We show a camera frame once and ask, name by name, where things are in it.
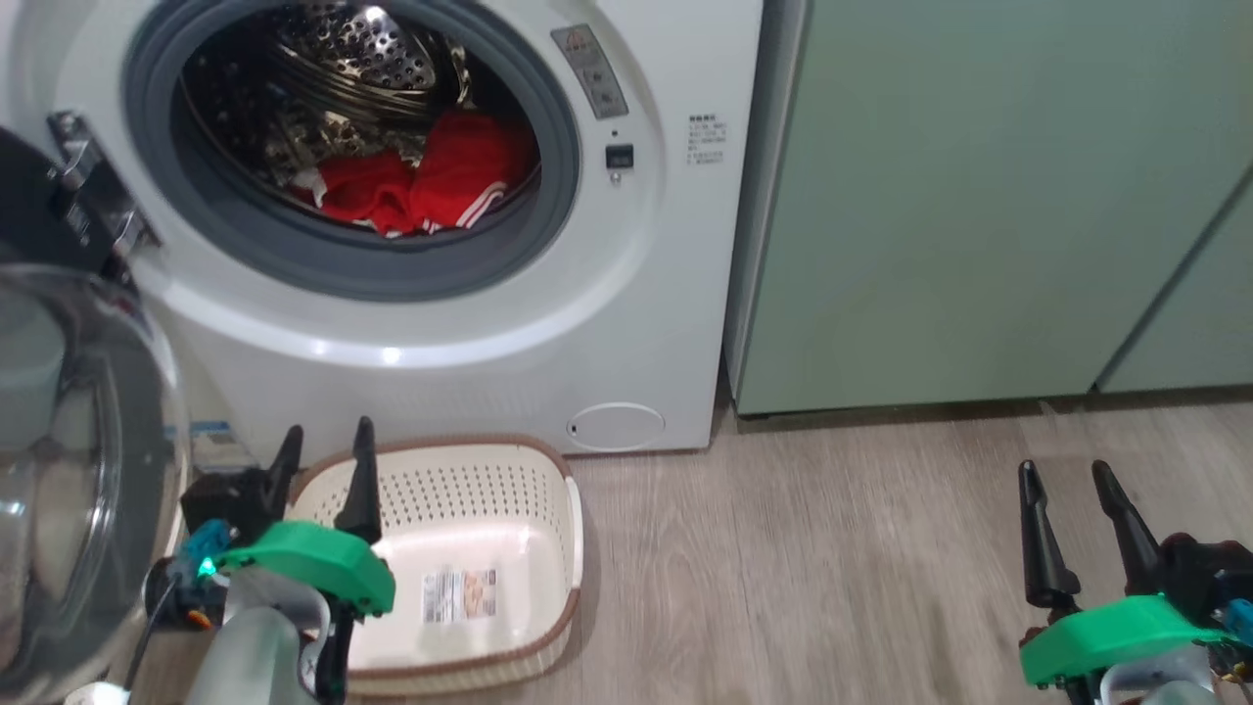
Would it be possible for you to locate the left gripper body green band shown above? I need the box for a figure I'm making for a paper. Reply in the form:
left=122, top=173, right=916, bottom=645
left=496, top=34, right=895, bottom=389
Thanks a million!
left=210, top=519, right=397, bottom=702

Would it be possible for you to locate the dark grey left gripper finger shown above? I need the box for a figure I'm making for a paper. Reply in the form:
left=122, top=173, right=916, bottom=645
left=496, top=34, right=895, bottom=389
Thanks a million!
left=333, top=416, right=385, bottom=544
left=256, top=424, right=304, bottom=520

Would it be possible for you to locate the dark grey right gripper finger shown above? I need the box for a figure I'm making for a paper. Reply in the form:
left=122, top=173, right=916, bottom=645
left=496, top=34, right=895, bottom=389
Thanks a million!
left=1018, top=460, right=1083, bottom=613
left=1091, top=460, right=1166, bottom=596

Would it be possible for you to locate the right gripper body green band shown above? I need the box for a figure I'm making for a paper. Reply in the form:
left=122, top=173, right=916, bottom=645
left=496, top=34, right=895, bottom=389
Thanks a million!
left=1018, top=592, right=1239, bottom=705

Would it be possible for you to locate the washing machine glass door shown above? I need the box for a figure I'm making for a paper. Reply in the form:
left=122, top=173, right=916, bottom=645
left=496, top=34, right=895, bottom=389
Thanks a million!
left=0, top=127, right=192, bottom=705

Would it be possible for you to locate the red garment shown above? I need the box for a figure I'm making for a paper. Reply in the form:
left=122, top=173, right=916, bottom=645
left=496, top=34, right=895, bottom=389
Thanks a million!
left=294, top=108, right=539, bottom=238

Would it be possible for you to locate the cream perforated basket brown rim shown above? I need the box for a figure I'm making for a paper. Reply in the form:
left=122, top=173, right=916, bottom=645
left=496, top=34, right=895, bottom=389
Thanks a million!
left=284, top=435, right=585, bottom=698

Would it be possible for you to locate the printed white label sticker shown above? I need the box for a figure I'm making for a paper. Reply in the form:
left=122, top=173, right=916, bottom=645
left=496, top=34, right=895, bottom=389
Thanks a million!
left=421, top=566, right=498, bottom=626

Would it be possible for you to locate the white front-load washing machine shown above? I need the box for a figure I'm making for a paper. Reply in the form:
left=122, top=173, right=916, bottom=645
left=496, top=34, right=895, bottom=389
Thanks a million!
left=0, top=0, right=765, bottom=471

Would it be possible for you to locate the chrome door hinge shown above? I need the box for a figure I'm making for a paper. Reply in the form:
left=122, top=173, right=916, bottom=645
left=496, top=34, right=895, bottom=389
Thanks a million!
left=47, top=111, right=160, bottom=285

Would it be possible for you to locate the stainless steel washing machine drum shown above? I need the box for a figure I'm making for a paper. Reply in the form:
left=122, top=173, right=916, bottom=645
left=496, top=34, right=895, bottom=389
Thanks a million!
left=176, top=0, right=544, bottom=236

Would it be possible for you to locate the blue energy label sticker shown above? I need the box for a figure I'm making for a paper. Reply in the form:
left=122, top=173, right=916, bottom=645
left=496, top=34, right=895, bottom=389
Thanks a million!
left=191, top=421, right=246, bottom=476

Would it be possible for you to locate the narrow pale green cabinet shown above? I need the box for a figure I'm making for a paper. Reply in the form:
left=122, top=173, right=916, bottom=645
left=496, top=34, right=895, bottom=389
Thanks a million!
left=1096, top=181, right=1253, bottom=395

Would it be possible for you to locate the oval white filter cover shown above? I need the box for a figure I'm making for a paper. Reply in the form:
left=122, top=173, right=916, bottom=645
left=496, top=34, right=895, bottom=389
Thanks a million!
left=568, top=401, right=667, bottom=453

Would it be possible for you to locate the wide pale green cabinet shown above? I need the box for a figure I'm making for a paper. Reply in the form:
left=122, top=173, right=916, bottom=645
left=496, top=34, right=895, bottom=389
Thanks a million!
left=729, top=0, right=1253, bottom=417

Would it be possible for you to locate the grey warning sticker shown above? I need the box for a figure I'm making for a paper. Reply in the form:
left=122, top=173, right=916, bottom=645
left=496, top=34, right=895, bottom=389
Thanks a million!
left=550, top=24, right=629, bottom=120

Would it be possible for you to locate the small printed text sticker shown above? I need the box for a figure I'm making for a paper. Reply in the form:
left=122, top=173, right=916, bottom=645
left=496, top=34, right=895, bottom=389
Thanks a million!
left=687, top=115, right=728, bottom=165

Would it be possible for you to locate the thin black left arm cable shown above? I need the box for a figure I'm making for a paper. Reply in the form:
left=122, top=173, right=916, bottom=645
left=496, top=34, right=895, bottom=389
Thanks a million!
left=122, top=578, right=182, bottom=696

